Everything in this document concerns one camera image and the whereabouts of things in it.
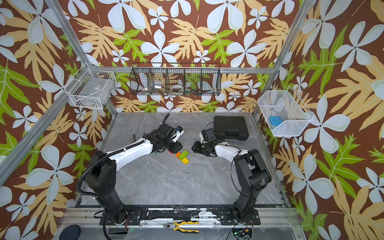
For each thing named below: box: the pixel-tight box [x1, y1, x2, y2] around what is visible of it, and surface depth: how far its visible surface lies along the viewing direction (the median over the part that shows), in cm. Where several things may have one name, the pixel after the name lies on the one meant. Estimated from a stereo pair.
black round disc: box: [59, 224, 81, 240], surface depth 71 cm
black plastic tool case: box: [213, 116, 249, 141], surface depth 104 cm
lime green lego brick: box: [179, 150, 189, 160], surface depth 95 cm
